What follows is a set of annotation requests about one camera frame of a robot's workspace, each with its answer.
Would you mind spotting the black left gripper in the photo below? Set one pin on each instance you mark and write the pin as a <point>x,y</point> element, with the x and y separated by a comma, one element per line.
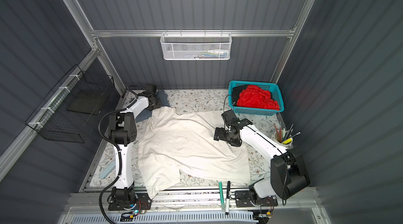
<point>158,101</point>

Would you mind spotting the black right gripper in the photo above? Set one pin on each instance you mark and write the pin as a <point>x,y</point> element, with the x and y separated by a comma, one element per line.
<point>221,136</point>

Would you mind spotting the white t-shirt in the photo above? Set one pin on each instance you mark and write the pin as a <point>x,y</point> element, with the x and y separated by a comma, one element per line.
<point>175,143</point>

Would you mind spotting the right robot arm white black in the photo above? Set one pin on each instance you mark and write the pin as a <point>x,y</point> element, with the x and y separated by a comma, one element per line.
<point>288,173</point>

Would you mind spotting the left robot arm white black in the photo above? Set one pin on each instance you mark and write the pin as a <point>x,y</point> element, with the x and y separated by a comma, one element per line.
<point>122,134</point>

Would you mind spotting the folded grey-blue t-shirt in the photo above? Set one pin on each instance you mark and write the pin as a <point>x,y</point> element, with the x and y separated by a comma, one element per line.
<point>137,107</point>

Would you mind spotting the red t-shirt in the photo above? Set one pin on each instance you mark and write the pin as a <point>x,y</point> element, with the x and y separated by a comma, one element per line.
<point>256,97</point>

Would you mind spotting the black t-shirt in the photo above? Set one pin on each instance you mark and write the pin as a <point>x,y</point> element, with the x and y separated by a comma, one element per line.
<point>237,90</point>

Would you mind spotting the green marker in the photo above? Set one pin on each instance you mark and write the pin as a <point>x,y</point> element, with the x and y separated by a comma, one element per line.
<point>221,194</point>

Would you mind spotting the white pen cup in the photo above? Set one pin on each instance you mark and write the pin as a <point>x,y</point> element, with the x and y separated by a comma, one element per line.
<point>285,136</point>

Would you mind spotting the teal plastic basket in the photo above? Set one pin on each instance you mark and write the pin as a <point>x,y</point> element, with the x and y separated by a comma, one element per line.
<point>272,87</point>

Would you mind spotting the black marker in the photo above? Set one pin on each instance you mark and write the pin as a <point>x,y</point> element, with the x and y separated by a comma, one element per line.
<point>227,202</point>

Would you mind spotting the white bottle in mesh basket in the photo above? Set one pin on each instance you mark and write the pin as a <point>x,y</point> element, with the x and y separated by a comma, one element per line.
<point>221,53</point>

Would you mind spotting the light blue case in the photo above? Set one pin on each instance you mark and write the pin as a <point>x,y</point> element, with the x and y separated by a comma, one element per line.
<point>107,171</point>

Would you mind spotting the white wire mesh basket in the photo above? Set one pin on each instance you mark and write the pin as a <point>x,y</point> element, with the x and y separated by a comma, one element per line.
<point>182,48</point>

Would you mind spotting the black wire wall basket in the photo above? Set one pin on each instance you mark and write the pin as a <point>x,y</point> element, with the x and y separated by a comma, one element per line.
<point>73,112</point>

